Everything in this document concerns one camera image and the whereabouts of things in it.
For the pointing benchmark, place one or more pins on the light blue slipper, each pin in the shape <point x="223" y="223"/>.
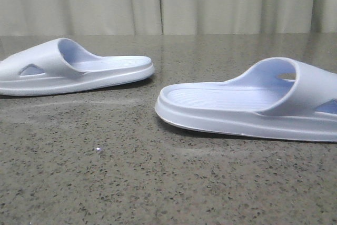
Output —
<point x="278" y="98"/>
<point x="63" y="66"/>

